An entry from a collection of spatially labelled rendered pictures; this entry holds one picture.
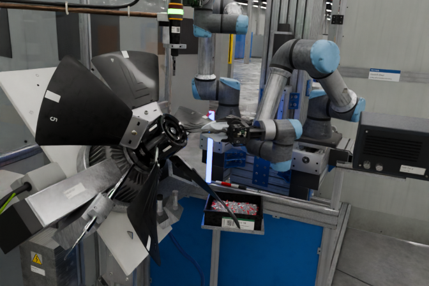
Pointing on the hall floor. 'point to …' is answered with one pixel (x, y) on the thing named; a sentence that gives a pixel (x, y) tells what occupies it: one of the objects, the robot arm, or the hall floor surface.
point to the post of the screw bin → (214, 257)
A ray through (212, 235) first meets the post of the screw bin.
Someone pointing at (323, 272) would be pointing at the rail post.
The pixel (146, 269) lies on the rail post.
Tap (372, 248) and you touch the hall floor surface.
